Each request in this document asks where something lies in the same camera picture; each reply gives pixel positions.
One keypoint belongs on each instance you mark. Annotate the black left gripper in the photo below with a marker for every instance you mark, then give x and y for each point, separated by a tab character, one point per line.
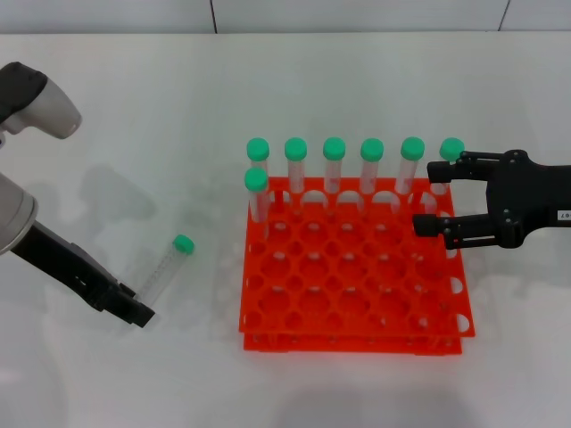
67	267

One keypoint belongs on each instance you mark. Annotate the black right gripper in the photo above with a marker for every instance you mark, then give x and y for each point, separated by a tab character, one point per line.
531	196

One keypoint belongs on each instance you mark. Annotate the clear test tube green cap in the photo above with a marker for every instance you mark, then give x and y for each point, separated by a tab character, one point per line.
449	146
372	149
258	149
255	179
412	148
295	148
334	148
184	243

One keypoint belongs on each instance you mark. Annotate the orange test tube rack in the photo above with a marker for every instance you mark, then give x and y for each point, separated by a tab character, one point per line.
357	329

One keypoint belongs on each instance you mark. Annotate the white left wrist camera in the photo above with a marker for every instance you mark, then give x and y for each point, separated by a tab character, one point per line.
49	107

